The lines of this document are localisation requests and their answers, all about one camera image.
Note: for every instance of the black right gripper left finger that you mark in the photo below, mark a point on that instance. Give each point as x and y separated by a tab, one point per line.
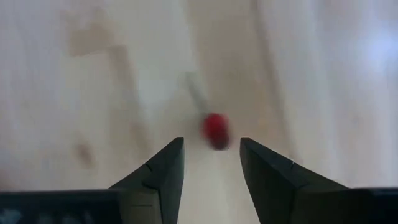
164	174

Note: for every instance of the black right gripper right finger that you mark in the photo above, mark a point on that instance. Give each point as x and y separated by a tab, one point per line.
267	177

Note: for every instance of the dark red toy cherry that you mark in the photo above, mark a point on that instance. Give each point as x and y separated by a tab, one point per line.
216	129

